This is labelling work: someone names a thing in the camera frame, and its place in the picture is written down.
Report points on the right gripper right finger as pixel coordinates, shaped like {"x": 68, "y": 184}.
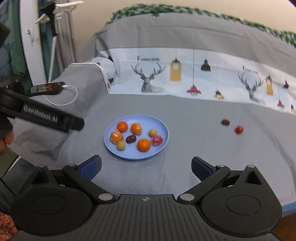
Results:
{"x": 238, "y": 203}

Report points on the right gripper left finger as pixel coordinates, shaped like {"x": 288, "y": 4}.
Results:
{"x": 52, "y": 202}

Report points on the dark red jujube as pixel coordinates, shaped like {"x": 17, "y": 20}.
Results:
{"x": 131, "y": 139}

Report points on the orange tangerine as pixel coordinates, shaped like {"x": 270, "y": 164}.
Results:
{"x": 143, "y": 145}
{"x": 122, "y": 126}
{"x": 136, "y": 128}
{"x": 115, "y": 137}

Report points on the yellow-green small fruit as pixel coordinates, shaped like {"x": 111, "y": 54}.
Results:
{"x": 152, "y": 132}

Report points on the person's left hand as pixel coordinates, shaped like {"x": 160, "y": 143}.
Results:
{"x": 6, "y": 141}

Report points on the black smartphone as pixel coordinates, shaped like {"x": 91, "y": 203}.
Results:
{"x": 52, "y": 88}

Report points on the dark red jujube date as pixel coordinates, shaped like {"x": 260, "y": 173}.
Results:
{"x": 225, "y": 122}

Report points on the yellow small fruit in pile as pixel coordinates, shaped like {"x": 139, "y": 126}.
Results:
{"x": 120, "y": 145}

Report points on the wrapped orange tangerine in pile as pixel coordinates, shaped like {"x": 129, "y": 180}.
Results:
{"x": 115, "y": 137}

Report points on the red wrapped fruit in pile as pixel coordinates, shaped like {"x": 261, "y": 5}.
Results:
{"x": 157, "y": 140}

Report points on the grey printed sofa cover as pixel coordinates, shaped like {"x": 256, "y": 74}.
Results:
{"x": 190, "y": 72}

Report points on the green checked blanket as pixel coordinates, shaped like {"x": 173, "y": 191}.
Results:
{"x": 156, "y": 10}

